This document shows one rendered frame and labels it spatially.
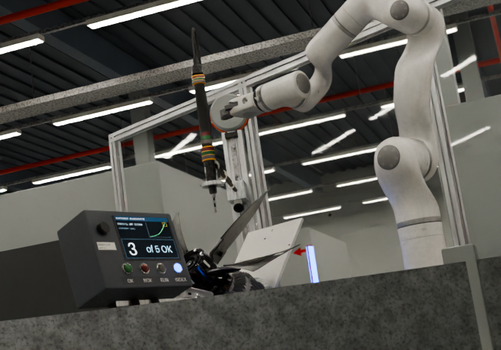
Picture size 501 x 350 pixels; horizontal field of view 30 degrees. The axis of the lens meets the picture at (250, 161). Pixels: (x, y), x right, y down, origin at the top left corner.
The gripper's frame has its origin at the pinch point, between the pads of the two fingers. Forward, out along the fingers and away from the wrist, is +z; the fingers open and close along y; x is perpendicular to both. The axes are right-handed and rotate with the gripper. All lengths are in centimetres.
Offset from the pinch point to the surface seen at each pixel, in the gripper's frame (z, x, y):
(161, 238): -31, -47, -63
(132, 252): -32, -50, -73
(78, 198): 215, 27, 108
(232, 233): 14.1, -35.2, 10.9
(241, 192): 41, -13, 48
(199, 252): 16.5, -40.9, -2.9
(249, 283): 10, -52, 11
